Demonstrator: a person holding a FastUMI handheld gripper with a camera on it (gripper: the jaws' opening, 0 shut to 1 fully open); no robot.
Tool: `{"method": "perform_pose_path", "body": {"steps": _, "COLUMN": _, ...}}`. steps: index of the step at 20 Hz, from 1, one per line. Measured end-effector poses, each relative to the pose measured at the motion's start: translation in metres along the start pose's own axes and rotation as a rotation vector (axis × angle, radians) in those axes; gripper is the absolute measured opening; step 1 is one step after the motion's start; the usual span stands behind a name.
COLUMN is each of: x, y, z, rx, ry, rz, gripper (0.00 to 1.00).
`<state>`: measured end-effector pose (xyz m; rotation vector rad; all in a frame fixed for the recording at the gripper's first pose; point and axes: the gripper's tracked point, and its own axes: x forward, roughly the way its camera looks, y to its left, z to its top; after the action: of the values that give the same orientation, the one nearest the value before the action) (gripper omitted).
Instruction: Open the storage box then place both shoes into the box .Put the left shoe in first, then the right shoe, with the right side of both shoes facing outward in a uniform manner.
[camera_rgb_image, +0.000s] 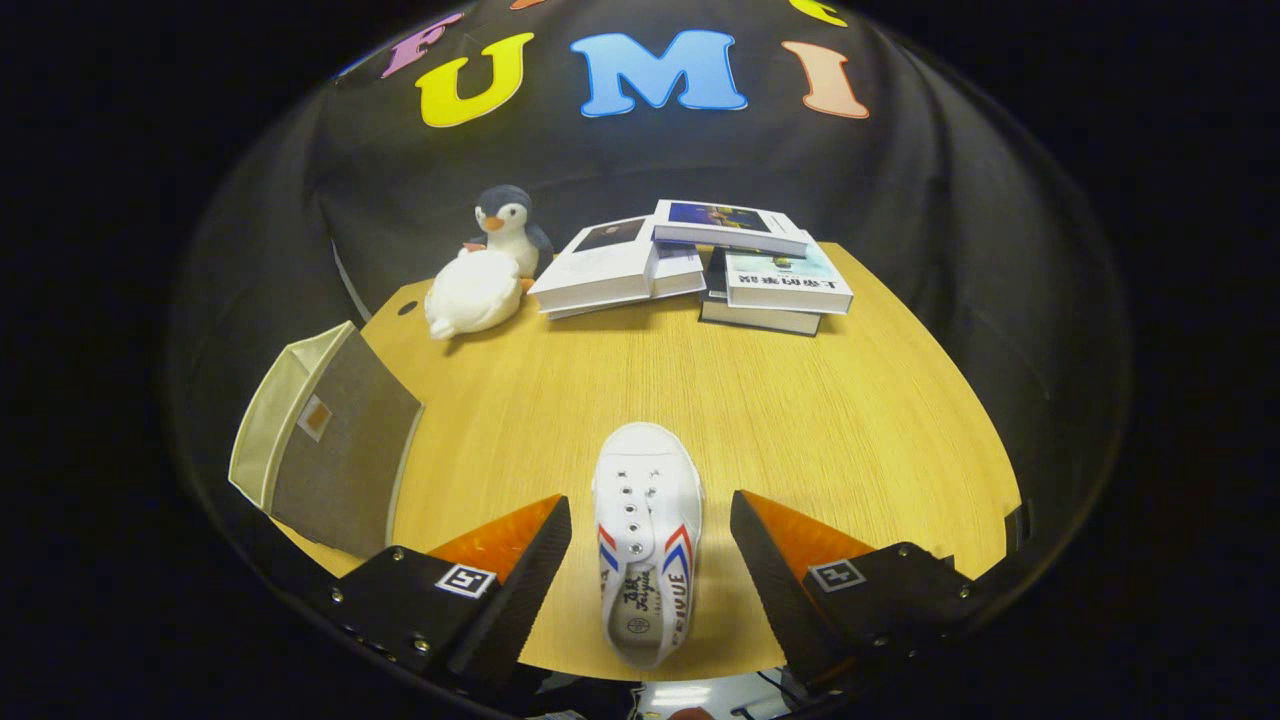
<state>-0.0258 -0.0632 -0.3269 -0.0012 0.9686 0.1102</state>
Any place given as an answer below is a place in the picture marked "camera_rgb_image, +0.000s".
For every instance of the white plush toy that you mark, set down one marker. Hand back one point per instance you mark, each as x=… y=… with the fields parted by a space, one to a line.
x=470 y=295

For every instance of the book with blue picture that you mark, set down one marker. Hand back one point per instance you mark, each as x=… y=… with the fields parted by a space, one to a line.
x=730 y=220

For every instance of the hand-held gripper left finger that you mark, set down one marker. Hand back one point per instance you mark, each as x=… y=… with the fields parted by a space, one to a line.
x=520 y=600

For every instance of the small dark bracket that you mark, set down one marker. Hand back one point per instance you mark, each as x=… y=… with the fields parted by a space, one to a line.
x=1018 y=522

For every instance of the penguin plush toy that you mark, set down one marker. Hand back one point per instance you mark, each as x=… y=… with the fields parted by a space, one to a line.
x=505 y=225

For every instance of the dark grey book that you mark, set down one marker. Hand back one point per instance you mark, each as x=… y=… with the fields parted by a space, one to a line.
x=760 y=318

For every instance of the book with teal cover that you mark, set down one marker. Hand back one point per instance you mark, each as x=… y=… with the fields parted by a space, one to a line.
x=785 y=275

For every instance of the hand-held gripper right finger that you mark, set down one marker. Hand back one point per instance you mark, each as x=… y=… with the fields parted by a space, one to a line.
x=785 y=600

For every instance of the white book with dark picture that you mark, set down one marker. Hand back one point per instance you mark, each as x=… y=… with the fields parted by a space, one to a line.
x=600 y=265

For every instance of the grey fabric storage box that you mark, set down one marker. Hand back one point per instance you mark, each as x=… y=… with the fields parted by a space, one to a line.
x=340 y=470

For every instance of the white striped canvas shoe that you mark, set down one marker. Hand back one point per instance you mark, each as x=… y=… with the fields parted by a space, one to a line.
x=645 y=480

